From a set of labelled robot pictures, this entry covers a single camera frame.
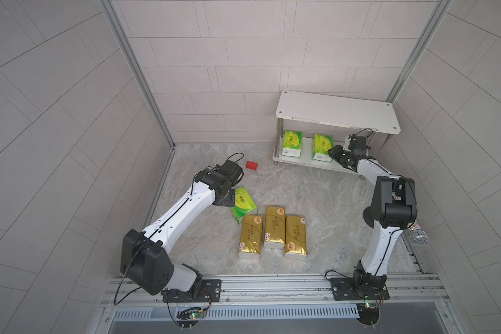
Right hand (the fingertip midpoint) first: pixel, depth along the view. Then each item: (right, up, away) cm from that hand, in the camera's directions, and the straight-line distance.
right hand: (331, 148), depth 101 cm
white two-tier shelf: (-16, +8, -20) cm, 27 cm away
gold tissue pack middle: (-29, -32, -22) cm, 48 cm away
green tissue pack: (-42, -25, -15) cm, 51 cm away
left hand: (-51, -20, -20) cm, 58 cm away
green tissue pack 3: (-20, +2, -2) cm, 20 cm away
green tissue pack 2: (-5, +1, -2) cm, 6 cm away
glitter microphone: (+15, -30, -36) cm, 49 cm away
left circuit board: (-58, -56, -36) cm, 88 cm away
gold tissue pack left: (-38, -35, -24) cm, 57 cm away
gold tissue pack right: (-22, -35, -24) cm, 48 cm away
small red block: (-39, -8, +6) cm, 41 cm away
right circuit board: (0, -56, -34) cm, 66 cm away
